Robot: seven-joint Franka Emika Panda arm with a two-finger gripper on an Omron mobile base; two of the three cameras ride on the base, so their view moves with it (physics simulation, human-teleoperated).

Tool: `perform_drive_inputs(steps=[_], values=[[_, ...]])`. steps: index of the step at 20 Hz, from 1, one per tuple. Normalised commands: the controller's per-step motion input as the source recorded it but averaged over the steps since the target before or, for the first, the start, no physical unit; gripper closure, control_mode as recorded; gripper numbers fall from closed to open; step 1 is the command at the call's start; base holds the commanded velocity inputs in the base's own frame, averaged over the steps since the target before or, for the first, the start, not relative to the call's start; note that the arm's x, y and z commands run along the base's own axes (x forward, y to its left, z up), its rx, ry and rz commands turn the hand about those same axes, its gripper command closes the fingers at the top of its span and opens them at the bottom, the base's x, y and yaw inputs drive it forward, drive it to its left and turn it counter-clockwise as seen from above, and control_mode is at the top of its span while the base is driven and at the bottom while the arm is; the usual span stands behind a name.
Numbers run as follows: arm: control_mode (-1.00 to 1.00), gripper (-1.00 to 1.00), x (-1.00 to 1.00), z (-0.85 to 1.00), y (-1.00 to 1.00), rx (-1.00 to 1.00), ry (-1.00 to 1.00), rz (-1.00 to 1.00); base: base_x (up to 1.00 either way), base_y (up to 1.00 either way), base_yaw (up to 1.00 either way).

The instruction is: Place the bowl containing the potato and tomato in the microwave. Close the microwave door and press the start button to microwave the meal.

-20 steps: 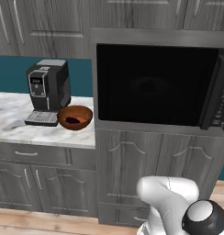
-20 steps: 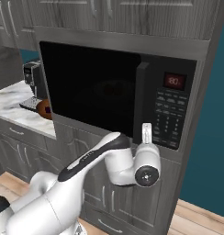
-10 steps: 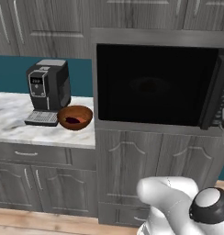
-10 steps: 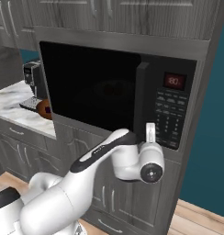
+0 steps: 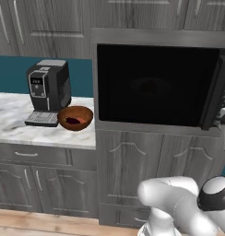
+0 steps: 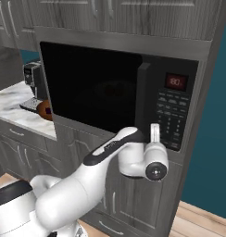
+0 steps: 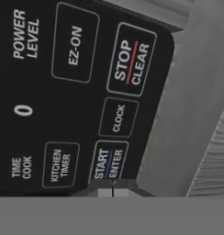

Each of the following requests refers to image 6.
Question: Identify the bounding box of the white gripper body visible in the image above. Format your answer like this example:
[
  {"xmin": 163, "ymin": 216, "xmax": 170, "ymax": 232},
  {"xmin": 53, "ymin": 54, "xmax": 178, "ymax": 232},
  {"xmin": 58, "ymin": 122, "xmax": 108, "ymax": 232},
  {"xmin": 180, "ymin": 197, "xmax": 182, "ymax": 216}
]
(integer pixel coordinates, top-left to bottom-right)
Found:
[{"xmin": 149, "ymin": 122, "xmax": 161, "ymax": 143}]

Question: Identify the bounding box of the black built-in microwave oven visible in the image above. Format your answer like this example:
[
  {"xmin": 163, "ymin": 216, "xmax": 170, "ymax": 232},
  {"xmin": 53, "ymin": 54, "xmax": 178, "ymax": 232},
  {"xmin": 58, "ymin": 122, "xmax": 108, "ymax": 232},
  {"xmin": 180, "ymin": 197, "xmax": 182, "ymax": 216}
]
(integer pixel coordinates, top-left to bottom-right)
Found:
[{"xmin": 39, "ymin": 41, "xmax": 200, "ymax": 153}]

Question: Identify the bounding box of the black microwave door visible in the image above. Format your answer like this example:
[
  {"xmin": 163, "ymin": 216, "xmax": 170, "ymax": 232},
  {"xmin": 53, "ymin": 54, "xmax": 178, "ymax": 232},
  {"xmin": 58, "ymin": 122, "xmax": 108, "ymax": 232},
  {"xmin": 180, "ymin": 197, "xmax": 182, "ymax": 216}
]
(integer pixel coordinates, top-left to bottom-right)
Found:
[{"xmin": 39, "ymin": 41, "xmax": 152, "ymax": 135}]

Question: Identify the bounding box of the grey wood base cupboard door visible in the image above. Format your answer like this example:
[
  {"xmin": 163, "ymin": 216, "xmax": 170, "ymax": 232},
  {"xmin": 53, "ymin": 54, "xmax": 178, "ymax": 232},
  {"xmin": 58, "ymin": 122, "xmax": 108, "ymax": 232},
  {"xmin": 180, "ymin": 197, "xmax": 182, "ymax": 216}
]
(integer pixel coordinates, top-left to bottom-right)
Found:
[
  {"xmin": 0, "ymin": 132, "xmax": 26, "ymax": 178},
  {"xmin": 36, "ymin": 150, "xmax": 63, "ymax": 179},
  {"xmin": 21, "ymin": 142, "xmax": 42, "ymax": 181}
]

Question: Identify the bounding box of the brown round bowl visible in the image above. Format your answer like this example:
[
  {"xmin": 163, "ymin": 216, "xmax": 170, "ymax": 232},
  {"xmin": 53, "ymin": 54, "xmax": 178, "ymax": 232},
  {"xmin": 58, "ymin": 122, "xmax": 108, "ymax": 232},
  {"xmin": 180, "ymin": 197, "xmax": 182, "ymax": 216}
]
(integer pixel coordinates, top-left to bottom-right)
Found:
[{"xmin": 36, "ymin": 98, "xmax": 54, "ymax": 122}]

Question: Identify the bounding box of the grey wood tall unit drawer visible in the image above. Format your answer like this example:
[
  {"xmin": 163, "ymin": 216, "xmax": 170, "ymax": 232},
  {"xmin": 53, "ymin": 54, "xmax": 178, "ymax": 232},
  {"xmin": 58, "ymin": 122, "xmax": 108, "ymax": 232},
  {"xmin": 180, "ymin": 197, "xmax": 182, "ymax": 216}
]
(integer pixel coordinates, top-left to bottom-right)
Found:
[{"xmin": 80, "ymin": 209, "xmax": 169, "ymax": 237}]

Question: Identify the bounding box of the grey wood drawer front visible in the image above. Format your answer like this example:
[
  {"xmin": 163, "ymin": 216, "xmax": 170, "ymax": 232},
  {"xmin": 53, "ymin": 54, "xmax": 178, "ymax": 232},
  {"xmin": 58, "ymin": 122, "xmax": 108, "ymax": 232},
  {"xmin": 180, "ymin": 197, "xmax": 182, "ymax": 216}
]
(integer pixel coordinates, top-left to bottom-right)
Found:
[{"xmin": 0, "ymin": 118, "xmax": 48, "ymax": 152}]

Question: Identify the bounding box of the black and silver coffee machine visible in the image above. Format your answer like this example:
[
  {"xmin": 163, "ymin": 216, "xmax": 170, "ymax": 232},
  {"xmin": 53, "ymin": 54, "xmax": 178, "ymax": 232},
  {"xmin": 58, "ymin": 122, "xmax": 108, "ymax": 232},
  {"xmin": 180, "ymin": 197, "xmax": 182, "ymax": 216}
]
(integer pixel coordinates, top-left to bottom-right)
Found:
[{"xmin": 19, "ymin": 60, "xmax": 50, "ymax": 114}]

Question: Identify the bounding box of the dark grey microwave door handle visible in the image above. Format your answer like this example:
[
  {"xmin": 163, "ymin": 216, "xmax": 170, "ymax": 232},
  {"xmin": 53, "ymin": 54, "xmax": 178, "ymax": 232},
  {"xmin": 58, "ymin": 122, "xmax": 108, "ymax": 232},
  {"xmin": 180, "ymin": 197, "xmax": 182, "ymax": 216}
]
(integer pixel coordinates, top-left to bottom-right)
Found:
[{"xmin": 135, "ymin": 62, "xmax": 152, "ymax": 137}]

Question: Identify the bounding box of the silver tall unit door handle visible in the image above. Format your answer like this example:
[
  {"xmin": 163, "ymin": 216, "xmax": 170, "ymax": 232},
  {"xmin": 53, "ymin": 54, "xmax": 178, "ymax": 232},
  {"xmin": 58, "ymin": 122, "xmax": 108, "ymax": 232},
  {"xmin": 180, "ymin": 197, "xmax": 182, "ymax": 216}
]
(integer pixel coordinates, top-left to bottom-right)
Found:
[
  {"xmin": 111, "ymin": 191, "xmax": 118, "ymax": 215},
  {"xmin": 101, "ymin": 193, "xmax": 107, "ymax": 211}
]

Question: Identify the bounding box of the silver tall unit drawer handle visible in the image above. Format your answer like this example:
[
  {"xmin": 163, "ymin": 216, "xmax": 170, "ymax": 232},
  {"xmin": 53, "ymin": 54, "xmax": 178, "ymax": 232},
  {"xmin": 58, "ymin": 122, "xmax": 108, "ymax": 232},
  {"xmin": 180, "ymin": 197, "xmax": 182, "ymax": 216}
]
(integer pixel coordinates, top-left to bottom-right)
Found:
[{"xmin": 98, "ymin": 219, "xmax": 125, "ymax": 236}]

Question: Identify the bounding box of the silver base cupboard handle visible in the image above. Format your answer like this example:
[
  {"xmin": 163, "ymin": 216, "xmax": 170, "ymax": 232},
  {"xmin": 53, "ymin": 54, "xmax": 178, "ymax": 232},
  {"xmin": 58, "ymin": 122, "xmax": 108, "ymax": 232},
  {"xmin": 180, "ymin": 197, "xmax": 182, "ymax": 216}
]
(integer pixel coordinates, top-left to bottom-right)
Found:
[
  {"xmin": 16, "ymin": 143, "xmax": 25, "ymax": 167},
  {"xmin": 23, "ymin": 147, "xmax": 32, "ymax": 169}
]

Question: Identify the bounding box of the grey wood wall cupboard door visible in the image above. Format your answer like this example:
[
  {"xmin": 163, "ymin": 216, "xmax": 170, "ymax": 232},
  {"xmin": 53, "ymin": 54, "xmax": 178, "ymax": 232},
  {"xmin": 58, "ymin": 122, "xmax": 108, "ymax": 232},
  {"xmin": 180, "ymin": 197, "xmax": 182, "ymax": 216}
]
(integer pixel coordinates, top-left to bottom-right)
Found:
[
  {"xmin": 3, "ymin": 0, "xmax": 38, "ymax": 52},
  {"xmin": 0, "ymin": 0, "xmax": 11, "ymax": 49}
]

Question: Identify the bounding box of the silver wall cupboard handle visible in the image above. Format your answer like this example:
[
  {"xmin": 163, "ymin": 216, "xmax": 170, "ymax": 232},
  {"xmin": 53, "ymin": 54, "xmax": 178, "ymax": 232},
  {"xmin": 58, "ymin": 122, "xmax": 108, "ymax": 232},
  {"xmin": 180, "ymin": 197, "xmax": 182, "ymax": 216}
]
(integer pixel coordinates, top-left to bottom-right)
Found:
[
  {"xmin": 6, "ymin": 0, "xmax": 19, "ymax": 39},
  {"xmin": 0, "ymin": 0, "xmax": 11, "ymax": 30}
]

